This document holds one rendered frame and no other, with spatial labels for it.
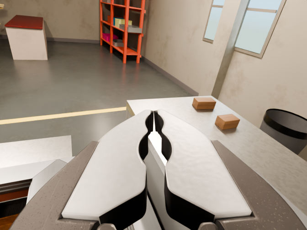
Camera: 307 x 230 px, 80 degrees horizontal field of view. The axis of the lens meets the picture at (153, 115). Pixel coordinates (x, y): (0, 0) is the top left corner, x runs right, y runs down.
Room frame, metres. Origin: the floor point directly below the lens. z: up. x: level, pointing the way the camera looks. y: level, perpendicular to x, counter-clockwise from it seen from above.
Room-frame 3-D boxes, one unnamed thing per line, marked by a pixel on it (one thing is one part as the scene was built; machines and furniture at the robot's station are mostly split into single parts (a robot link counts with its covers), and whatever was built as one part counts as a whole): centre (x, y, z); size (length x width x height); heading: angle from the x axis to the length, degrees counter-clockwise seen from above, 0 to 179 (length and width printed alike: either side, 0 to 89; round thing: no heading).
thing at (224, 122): (0.82, -0.37, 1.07); 0.10 x 0.06 x 0.05; 117
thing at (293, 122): (1.88, -1.53, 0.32); 0.52 x 0.51 x 0.64; 29
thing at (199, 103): (1.00, -0.28, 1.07); 0.12 x 0.06 x 0.05; 110
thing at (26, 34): (5.38, 3.78, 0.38); 2.30 x 0.72 x 0.77; 31
